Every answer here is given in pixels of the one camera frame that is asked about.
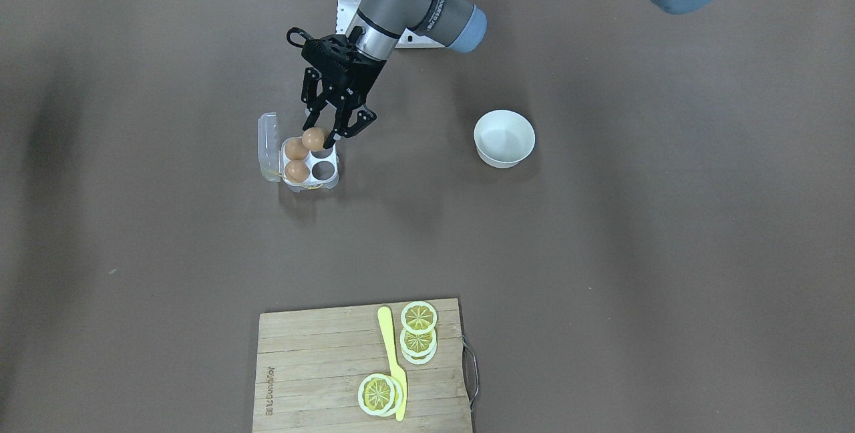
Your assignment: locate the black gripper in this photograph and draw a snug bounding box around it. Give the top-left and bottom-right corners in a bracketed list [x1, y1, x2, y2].
[299, 35, 387, 149]

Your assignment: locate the brown egg from bowl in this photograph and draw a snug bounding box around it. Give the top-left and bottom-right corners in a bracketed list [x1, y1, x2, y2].
[301, 126, 329, 152]

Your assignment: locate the clear plastic egg box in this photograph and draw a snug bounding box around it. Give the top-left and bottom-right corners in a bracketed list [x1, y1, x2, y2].
[257, 112, 339, 190]

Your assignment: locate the brown egg near box slot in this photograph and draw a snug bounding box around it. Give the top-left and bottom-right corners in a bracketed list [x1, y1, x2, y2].
[284, 137, 309, 161]

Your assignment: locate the brown egg box slot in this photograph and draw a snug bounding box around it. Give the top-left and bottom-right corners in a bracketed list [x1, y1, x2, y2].
[284, 160, 311, 184]
[284, 137, 309, 161]

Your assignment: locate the brown egg far box slot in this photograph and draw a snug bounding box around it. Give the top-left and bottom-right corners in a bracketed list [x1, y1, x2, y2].
[284, 160, 311, 184]

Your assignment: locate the white bowl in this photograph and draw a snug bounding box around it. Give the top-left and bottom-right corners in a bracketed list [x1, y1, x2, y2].
[473, 110, 536, 168]

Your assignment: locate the yellow plastic knife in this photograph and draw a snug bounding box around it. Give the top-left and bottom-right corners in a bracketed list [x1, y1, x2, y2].
[377, 305, 408, 422]

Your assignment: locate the wooden cutting board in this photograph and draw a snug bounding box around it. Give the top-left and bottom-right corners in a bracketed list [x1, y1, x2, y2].
[252, 298, 474, 432]

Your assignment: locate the upper lemon slice of pair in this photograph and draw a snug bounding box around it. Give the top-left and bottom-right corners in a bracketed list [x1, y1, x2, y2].
[399, 329, 438, 365]

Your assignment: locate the lemon slice near knife tip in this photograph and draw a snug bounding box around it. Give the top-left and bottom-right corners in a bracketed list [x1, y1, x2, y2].
[357, 373, 404, 418]

